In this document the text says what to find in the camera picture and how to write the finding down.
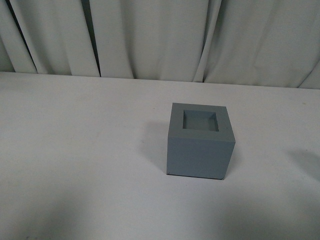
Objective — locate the gray square base block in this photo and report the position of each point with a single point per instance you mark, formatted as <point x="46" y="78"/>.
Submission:
<point x="200" y="141"/>

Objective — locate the white pleated curtain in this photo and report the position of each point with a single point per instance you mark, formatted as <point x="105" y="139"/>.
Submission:
<point x="246" y="42"/>

